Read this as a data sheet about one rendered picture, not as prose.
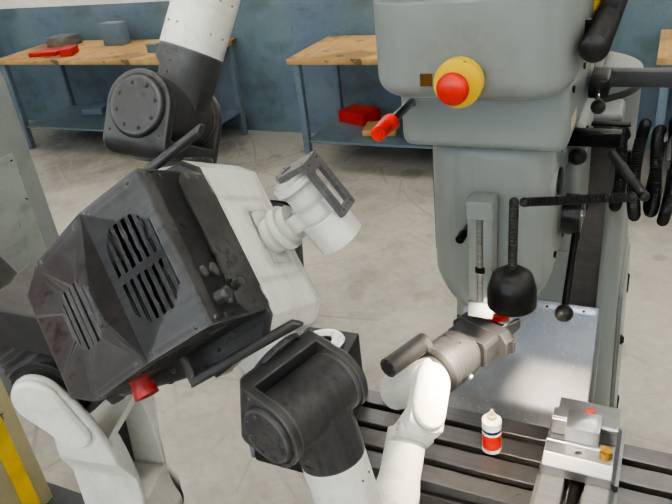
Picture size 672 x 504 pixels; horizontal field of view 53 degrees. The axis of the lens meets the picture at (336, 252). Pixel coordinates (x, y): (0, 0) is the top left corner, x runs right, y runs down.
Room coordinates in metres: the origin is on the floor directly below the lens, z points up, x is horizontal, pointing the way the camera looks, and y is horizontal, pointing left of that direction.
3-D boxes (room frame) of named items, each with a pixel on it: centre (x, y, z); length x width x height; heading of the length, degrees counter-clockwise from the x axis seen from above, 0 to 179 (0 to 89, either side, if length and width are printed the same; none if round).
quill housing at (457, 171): (1.02, -0.29, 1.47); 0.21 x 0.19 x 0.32; 62
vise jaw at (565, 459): (0.89, -0.40, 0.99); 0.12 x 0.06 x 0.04; 61
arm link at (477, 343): (0.96, -0.21, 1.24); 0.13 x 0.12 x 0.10; 40
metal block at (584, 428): (0.94, -0.43, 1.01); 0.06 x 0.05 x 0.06; 61
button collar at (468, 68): (0.82, -0.18, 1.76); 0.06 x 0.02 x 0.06; 62
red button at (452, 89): (0.80, -0.16, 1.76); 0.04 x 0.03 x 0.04; 62
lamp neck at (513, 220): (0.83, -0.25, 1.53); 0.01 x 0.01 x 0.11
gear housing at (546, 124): (1.06, -0.30, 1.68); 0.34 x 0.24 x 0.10; 152
